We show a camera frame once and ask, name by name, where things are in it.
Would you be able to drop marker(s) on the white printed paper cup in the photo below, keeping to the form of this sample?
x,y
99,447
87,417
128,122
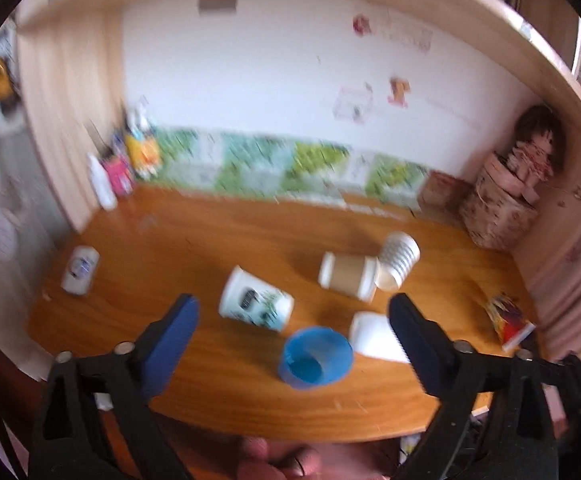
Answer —
x,y
255,301

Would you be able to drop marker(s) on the green patterned wall panel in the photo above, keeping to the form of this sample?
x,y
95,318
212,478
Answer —
x,y
270,165

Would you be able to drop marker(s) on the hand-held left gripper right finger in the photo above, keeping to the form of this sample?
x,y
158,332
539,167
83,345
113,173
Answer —
x,y
415,342

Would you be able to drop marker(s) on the yellow packet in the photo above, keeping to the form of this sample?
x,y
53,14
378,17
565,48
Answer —
x,y
143,154

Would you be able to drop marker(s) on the pink box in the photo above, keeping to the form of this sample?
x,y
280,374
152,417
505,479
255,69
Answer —
x,y
120,176

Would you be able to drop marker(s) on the small wooden box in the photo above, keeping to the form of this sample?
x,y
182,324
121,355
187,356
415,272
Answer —
x,y
441,191

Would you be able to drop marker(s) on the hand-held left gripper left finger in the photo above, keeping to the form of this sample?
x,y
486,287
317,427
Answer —
x,y
170,342

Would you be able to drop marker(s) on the brown sleeved paper cup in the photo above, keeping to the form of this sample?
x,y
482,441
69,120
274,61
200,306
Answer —
x,y
348,273

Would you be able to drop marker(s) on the wall drawing paper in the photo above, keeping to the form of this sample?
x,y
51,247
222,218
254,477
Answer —
x,y
353,103

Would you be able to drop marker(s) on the rag doll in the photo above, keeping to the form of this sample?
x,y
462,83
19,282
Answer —
x,y
535,152

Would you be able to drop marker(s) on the small white jar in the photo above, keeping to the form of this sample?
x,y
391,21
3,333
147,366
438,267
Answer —
x,y
80,270

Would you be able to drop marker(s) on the white ribbed paper cup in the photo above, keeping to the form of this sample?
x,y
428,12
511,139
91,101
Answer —
x,y
399,258

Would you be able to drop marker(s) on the white plastic bottle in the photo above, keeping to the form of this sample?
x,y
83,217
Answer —
x,y
102,184

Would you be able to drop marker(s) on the woven basket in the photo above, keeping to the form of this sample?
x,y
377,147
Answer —
x,y
497,212

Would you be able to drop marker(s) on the wooden desk hutch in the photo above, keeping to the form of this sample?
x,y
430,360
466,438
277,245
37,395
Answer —
x,y
70,110

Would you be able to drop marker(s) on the pink wall sticker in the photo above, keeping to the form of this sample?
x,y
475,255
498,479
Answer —
x,y
363,24

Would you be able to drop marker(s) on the plain white cup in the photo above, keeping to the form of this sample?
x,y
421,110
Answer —
x,y
373,336

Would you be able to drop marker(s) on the blue plastic cup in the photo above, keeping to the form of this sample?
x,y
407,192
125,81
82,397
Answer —
x,y
320,355

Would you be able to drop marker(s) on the orange wall sticker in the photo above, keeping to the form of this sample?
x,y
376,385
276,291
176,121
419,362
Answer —
x,y
399,91

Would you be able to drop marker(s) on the person's bare leg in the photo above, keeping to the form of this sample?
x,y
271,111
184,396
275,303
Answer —
x,y
280,460

